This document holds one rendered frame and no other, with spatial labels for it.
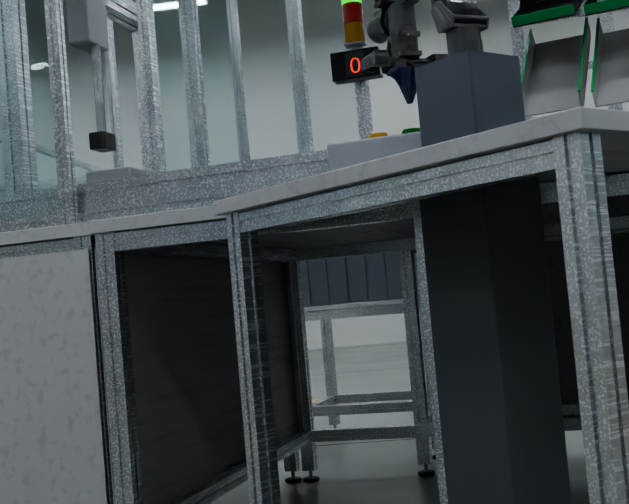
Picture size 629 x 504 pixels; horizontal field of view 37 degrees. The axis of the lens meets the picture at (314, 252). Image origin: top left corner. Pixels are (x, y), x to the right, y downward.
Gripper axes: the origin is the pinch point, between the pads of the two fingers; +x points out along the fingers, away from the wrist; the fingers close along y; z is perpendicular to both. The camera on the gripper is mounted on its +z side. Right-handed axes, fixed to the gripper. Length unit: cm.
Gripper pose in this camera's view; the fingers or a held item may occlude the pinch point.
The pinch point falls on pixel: (408, 87)
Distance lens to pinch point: 199.4
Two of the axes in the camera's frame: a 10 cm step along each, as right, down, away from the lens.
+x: 0.9, 9.9, -0.5
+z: -3.8, 0.8, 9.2
